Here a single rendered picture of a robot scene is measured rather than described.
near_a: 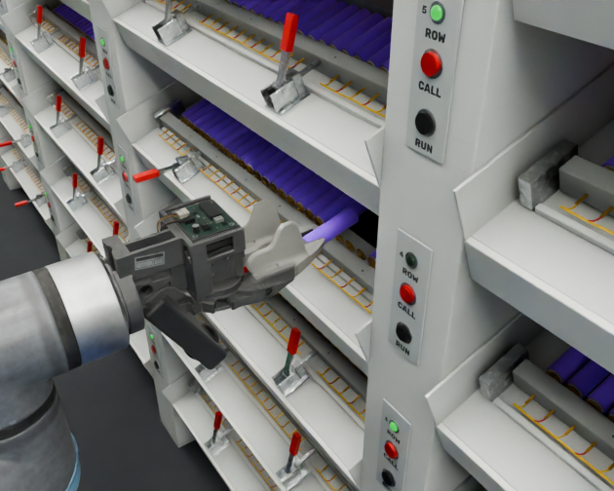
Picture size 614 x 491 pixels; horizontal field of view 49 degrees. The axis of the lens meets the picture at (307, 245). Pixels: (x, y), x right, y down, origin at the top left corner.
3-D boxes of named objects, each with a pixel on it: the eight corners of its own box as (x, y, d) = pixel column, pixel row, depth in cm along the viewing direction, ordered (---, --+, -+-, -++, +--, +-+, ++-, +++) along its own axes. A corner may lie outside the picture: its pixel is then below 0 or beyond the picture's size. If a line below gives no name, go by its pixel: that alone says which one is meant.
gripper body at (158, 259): (252, 227, 60) (120, 273, 54) (258, 303, 65) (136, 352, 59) (214, 191, 65) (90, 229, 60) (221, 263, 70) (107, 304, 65)
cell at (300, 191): (336, 179, 87) (297, 208, 86) (328, 173, 88) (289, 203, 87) (332, 169, 86) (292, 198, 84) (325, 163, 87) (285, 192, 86)
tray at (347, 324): (378, 387, 70) (356, 334, 64) (143, 165, 112) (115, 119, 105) (515, 270, 75) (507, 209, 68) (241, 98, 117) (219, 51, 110)
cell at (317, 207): (356, 192, 84) (316, 223, 83) (347, 186, 86) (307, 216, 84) (352, 181, 83) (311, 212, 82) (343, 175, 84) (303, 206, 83)
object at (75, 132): (137, 239, 129) (101, 186, 120) (43, 130, 171) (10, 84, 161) (223, 178, 134) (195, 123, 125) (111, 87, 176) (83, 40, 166)
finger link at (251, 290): (301, 275, 64) (213, 303, 61) (301, 287, 65) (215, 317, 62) (279, 249, 68) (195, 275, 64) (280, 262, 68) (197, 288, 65)
